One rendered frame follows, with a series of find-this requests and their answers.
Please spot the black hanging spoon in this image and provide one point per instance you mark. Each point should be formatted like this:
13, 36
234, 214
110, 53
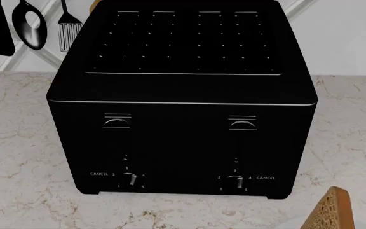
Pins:
30, 28

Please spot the black four-slot toaster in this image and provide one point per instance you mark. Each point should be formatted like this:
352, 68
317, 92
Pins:
183, 133

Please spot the black toaster lever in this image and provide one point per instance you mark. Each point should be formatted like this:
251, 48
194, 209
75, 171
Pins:
116, 120
242, 123

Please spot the tan wooden board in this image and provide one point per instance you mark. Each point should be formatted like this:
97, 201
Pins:
93, 5

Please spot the black slotted spatula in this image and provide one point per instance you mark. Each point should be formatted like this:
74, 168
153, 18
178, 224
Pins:
68, 33

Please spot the black toaster dial knob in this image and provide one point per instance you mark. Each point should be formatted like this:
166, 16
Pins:
131, 179
238, 182

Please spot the brown toasted bread slice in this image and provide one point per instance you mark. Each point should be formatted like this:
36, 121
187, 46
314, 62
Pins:
332, 212

